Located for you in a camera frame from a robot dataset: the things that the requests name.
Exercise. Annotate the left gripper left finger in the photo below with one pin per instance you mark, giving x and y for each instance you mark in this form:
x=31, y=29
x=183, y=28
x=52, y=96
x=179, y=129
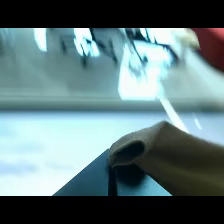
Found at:
x=91, y=178

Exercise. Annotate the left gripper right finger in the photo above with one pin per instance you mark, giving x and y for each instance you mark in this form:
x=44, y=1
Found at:
x=140, y=186

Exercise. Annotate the tan garment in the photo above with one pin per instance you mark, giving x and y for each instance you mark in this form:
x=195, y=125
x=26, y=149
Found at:
x=180, y=160

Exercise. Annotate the red garment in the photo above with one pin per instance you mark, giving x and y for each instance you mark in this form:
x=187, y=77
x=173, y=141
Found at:
x=211, y=45

